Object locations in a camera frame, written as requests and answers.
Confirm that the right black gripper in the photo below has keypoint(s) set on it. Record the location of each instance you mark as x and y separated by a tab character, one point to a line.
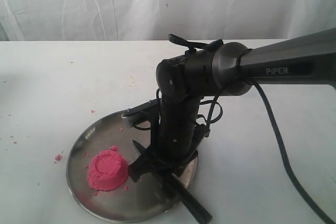
178	137

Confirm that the pink sand mound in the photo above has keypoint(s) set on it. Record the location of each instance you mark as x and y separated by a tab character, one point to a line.
108	170

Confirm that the black kitchen knife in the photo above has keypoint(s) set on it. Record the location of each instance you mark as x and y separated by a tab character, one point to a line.
172	184

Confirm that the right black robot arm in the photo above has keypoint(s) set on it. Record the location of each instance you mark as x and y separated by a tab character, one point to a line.
214	70

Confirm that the pink sand crumb lump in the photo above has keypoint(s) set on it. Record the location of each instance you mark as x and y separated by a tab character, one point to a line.
58	158

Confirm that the white backdrop curtain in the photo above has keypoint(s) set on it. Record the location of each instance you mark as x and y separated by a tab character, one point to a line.
155	19

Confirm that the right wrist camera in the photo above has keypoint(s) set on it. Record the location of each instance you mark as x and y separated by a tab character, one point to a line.
142	116

